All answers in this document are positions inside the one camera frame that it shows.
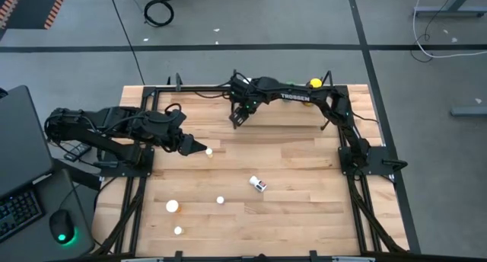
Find gray desk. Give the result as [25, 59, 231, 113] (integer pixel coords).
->
[0, 166, 96, 262]

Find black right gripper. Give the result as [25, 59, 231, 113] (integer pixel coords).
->
[229, 78, 263, 128]

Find white floor cable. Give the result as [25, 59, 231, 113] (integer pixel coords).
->
[412, 0, 487, 59]

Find gray table leg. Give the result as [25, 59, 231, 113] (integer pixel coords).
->
[413, 0, 487, 18]

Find gray table foot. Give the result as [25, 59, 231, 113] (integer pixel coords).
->
[450, 106, 487, 117]

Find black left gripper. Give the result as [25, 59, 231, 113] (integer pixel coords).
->
[146, 115, 208, 156]

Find amber bottle yellow cap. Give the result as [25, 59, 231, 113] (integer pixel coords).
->
[302, 77, 324, 107]

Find black mat orange stripes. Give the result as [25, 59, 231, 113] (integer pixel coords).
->
[0, 0, 71, 30]

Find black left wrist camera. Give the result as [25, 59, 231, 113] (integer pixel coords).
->
[167, 111, 188, 130]

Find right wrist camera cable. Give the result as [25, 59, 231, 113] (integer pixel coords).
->
[194, 89, 232, 101]

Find long black floor cable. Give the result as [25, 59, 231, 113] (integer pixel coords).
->
[107, 0, 146, 86]

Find dark laptop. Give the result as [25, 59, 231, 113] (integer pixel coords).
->
[0, 85, 54, 243]

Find coiled black cable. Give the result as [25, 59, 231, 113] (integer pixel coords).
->
[143, 0, 176, 28]

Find small white medicine bottle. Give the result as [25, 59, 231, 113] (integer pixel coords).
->
[248, 174, 268, 193]

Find thin black floor cable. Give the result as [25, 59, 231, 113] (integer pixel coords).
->
[409, 0, 457, 63]

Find black power adapter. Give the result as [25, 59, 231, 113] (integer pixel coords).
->
[62, 142, 92, 163]

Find black computer mouse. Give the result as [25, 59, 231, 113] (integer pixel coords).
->
[48, 209, 76, 245]

